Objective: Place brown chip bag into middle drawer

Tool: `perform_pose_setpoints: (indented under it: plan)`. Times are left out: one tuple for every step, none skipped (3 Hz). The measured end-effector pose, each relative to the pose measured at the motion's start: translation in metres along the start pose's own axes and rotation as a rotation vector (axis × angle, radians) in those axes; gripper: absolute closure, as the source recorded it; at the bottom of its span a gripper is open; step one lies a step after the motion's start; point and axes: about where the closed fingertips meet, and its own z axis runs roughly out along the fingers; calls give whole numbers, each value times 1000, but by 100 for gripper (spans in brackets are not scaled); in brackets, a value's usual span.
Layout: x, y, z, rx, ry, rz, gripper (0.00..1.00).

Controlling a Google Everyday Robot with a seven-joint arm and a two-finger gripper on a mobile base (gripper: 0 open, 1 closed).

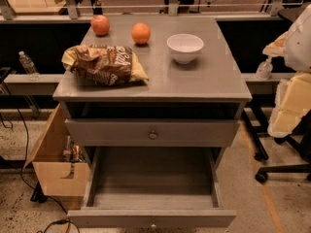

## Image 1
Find brown chip bag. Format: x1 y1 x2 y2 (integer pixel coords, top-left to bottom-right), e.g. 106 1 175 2
61 45 149 86

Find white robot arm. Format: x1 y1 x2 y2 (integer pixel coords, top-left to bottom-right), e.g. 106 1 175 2
262 5 311 138

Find grey drawer cabinet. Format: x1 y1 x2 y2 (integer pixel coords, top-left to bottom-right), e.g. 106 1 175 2
53 15 252 162

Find open middle drawer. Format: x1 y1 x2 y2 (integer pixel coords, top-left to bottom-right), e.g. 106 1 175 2
68 147 236 228

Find closed top drawer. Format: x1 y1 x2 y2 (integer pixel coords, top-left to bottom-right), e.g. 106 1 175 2
65 119 239 148

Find clear sanitizer bottle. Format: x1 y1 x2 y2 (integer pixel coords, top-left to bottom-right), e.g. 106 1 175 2
256 56 273 80

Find black office chair base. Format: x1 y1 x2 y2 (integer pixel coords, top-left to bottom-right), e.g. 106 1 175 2
242 101 311 183

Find white bowl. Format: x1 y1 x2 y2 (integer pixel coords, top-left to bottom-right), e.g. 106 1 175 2
166 34 204 64

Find orange fruit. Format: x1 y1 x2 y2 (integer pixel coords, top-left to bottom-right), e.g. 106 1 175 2
131 23 151 45

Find red apple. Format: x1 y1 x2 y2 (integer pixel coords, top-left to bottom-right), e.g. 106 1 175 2
90 15 110 36

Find snack packets in box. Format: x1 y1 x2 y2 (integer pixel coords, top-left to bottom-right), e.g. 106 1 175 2
62 136 85 163

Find cardboard box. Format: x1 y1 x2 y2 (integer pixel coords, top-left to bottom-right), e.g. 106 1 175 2
24 106 90 196

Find clear water bottle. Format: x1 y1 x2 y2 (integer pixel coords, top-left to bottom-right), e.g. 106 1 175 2
18 51 40 81

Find black floor cable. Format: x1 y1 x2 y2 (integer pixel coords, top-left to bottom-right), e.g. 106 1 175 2
0 90 81 233

